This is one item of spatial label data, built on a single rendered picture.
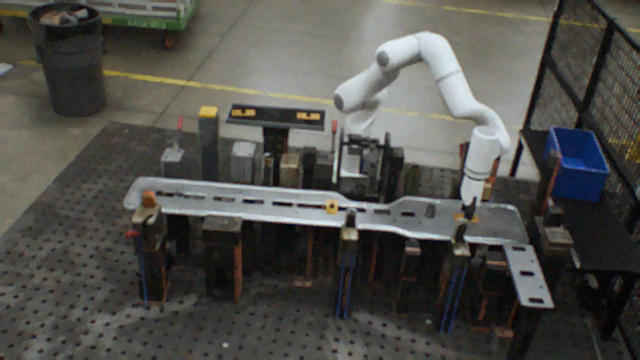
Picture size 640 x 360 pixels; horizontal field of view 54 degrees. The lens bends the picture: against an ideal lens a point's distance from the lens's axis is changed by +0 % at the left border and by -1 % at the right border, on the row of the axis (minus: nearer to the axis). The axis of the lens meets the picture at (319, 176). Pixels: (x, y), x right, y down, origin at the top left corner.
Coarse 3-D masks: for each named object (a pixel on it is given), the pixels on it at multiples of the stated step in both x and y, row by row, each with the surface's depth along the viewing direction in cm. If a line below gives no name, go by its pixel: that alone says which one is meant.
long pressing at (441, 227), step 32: (128, 192) 219; (192, 192) 221; (224, 192) 222; (256, 192) 224; (288, 192) 225; (320, 192) 226; (320, 224) 212; (384, 224) 213; (416, 224) 214; (448, 224) 215; (480, 224) 217; (512, 224) 218
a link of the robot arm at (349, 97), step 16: (384, 48) 215; (400, 48) 214; (416, 48) 217; (384, 64) 216; (400, 64) 216; (352, 80) 245; (368, 80) 238; (384, 80) 232; (336, 96) 250; (352, 96) 245; (368, 96) 243; (352, 112) 252
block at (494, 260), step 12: (492, 252) 208; (492, 264) 202; (504, 264) 203; (480, 276) 209; (492, 276) 202; (504, 276) 202; (480, 288) 208; (492, 288) 205; (480, 300) 210; (492, 300) 209; (468, 312) 221; (480, 312) 212; (492, 312) 212; (480, 324) 215
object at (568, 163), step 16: (560, 128) 246; (560, 144) 250; (576, 144) 249; (592, 144) 242; (544, 160) 250; (576, 160) 251; (592, 160) 240; (560, 176) 225; (576, 176) 223; (592, 176) 222; (560, 192) 228; (576, 192) 227; (592, 192) 226
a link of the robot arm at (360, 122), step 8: (376, 96) 253; (384, 96) 256; (368, 104) 253; (376, 104) 256; (360, 112) 262; (368, 112) 260; (376, 112) 258; (344, 120) 264; (352, 120) 260; (360, 120) 260; (368, 120) 259; (344, 128) 263; (352, 128) 259; (360, 128) 259; (368, 128) 260; (368, 136) 263
